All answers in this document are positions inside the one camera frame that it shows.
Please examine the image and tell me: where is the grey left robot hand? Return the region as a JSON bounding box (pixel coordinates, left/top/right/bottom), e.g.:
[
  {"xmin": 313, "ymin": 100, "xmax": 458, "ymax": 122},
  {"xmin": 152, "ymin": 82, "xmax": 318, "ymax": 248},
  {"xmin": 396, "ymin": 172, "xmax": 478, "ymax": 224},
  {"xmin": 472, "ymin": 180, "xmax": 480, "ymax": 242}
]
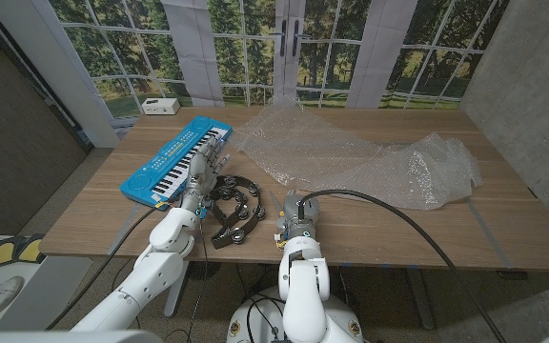
[{"xmin": 178, "ymin": 139, "xmax": 232, "ymax": 213}]

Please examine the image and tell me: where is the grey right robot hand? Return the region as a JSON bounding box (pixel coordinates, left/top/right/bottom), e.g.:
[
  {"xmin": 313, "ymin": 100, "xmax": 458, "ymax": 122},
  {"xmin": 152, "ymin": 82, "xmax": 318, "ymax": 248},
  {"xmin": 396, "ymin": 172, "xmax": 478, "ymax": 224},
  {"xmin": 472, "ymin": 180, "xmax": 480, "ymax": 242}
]
[{"xmin": 276, "ymin": 189, "xmax": 322, "ymax": 239}]

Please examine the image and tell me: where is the blue toy piano keyboard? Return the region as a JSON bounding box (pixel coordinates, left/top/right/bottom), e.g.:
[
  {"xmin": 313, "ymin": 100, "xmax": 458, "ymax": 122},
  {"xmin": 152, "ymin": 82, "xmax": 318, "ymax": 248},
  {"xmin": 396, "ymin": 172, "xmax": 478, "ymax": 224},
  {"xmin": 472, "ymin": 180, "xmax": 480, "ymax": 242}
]
[{"xmin": 119, "ymin": 115, "xmax": 234, "ymax": 211}]

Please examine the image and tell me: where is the black half-moon tambourine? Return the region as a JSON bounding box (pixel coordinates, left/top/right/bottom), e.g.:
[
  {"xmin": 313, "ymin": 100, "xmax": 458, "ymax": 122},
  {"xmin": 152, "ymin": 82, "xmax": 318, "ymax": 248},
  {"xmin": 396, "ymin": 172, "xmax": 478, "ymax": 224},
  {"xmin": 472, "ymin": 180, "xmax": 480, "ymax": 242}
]
[{"xmin": 205, "ymin": 174, "xmax": 267, "ymax": 250}]

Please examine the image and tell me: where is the clear bubble wrap sheet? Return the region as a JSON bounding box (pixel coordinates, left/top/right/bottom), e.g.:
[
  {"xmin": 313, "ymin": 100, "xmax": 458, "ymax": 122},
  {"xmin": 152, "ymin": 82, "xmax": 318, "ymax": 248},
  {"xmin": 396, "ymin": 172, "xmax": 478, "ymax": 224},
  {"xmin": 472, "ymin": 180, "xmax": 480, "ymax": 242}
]
[{"xmin": 229, "ymin": 93, "xmax": 484, "ymax": 212}]

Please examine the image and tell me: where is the white power box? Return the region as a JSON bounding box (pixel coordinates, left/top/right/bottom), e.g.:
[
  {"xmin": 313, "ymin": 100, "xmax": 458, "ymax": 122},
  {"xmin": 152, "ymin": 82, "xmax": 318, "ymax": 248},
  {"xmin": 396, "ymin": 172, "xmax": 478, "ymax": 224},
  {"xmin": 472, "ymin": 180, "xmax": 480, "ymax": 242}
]
[{"xmin": 141, "ymin": 97, "xmax": 181, "ymax": 116}]

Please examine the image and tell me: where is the black round floor base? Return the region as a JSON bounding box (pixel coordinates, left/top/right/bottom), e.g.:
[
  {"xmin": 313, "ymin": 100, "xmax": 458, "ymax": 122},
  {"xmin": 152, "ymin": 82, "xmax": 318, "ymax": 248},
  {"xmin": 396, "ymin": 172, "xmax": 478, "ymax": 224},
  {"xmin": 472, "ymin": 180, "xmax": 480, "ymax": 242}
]
[{"xmin": 191, "ymin": 260, "xmax": 222, "ymax": 281}]

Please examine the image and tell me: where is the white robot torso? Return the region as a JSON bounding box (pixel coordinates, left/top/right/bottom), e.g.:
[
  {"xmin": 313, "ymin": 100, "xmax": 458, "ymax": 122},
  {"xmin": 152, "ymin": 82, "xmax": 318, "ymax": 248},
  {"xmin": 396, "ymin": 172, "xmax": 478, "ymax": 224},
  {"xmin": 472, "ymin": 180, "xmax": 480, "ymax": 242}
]
[{"xmin": 226, "ymin": 284, "xmax": 365, "ymax": 343}]

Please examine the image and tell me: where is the grey table leg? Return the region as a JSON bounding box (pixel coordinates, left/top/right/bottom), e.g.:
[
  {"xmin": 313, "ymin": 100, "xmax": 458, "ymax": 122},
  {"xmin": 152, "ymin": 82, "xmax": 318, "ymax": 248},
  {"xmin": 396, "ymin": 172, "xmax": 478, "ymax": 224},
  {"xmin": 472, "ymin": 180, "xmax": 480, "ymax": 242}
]
[{"xmin": 405, "ymin": 267, "xmax": 437, "ymax": 331}]

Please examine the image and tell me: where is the printed window forest backdrop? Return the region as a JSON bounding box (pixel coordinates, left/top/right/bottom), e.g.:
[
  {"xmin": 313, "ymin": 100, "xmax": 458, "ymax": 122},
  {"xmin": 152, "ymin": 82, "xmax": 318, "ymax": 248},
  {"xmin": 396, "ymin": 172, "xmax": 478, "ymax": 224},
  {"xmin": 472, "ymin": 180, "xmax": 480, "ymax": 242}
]
[{"xmin": 48, "ymin": 0, "xmax": 512, "ymax": 120}]

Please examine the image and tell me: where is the white floor platform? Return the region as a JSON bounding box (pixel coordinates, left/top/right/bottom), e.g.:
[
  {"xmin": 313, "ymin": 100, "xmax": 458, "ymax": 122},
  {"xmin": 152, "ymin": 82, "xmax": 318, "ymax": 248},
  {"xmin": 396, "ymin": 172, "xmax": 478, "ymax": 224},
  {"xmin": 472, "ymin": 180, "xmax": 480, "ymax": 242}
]
[{"xmin": 0, "ymin": 232, "xmax": 93, "ymax": 334}]

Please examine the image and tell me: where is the yellow black foot pedal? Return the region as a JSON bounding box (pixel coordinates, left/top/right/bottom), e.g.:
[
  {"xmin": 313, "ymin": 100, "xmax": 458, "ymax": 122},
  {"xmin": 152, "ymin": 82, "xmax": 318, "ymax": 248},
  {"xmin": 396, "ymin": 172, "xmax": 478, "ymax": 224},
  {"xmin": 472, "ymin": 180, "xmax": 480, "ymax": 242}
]
[
  {"xmin": 0, "ymin": 236, "xmax": 19, "ymax": 271},
  {"xmin": 16, "ymin": 232, "xmax": 47, "ymax": 264}
]

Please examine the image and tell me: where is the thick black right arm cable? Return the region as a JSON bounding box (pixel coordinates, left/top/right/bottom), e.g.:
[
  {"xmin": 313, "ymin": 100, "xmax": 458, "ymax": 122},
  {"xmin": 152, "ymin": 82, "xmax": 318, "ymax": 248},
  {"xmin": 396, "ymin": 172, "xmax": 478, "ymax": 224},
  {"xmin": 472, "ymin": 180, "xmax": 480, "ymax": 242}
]
[{"xmin": 297, "ymin": 189, "xmax": 509, "ymax": 343}]

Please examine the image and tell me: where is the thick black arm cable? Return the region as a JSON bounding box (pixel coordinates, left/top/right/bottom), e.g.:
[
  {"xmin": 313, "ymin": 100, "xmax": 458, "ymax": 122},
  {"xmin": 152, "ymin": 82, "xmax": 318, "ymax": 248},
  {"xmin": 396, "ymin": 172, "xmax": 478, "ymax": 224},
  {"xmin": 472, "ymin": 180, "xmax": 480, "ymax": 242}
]
[
  {"xmin": 297, "ymin": 189, "xmax": 509, "ymax": 343},
  {"xmin": 45, "ymin": 204, "xmax": 162, "ymax": 331}
]

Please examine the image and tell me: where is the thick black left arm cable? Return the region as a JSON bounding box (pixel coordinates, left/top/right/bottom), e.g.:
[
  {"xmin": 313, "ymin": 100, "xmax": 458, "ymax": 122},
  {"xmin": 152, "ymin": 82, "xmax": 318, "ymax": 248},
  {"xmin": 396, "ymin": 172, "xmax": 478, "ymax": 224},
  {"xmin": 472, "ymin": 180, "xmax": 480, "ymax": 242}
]
[{"xmin": 45, "ymin": 204, "xmax": 162, "ymax": 331}]

